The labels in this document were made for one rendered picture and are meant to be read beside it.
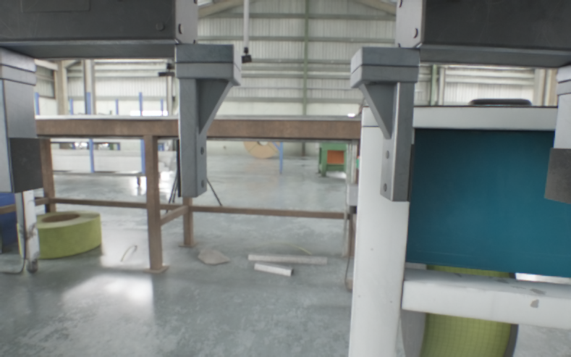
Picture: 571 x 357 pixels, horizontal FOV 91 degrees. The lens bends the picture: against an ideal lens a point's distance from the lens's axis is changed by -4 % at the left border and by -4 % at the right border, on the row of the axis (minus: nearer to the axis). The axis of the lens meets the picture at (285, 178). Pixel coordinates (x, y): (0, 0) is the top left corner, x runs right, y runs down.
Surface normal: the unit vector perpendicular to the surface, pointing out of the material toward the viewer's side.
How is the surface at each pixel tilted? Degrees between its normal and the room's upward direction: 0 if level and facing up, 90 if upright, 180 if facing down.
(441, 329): 96
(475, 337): 99
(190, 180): 90
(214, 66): 90
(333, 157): 90
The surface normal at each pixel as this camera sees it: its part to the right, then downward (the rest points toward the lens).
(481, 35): -0.01, 0.13
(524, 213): -0.25, 0.12
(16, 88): 1.00, 0.02
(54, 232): 0.50, 0.12
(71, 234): 0.76, 0.10
